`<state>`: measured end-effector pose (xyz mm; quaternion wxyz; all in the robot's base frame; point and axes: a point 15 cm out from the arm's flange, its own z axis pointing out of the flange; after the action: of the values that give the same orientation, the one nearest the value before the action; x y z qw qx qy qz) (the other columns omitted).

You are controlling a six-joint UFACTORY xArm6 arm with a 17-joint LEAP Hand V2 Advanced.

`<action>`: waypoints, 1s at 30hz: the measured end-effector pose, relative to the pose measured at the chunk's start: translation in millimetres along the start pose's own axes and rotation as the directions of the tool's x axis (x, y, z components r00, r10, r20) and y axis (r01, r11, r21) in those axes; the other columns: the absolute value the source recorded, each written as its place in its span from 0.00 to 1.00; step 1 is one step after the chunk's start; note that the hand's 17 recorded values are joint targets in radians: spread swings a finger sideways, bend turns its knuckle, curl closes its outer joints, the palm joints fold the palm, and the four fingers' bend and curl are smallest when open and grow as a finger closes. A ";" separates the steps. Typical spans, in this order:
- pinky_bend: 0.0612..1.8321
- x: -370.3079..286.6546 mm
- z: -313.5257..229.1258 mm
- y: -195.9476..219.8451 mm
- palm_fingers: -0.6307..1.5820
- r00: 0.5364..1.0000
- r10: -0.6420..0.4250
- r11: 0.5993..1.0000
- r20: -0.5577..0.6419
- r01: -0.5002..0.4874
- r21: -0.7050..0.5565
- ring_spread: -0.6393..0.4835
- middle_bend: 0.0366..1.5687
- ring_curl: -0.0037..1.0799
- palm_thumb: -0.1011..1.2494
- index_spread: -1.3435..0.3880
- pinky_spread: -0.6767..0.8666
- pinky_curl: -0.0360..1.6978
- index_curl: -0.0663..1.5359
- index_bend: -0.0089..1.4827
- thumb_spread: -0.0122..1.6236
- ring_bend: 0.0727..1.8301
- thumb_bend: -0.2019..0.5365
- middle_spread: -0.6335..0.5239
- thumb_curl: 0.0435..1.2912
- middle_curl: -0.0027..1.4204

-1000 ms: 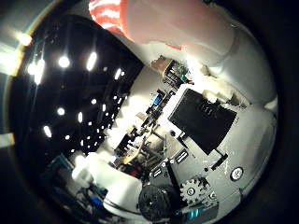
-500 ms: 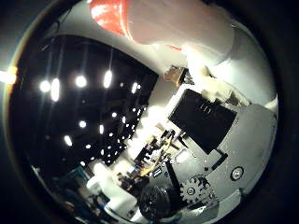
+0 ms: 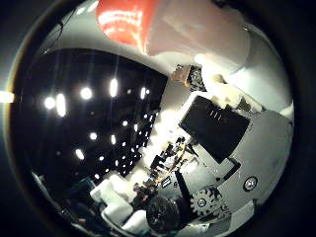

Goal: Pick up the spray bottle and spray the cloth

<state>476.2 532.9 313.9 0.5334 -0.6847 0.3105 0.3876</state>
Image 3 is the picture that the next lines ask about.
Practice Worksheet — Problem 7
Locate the white spray bottle orange head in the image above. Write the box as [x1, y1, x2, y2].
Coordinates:
[95, 0, 252, 67]

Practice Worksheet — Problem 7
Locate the brown wooden box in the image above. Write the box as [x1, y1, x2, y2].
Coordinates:
[170, 63, 193, 87]

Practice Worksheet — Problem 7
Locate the small white foam block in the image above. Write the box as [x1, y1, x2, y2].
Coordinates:
[121, 209, 150, 235]

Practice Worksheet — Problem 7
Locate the large white foam block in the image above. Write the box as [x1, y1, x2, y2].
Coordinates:
[89, 174, 136, 226]

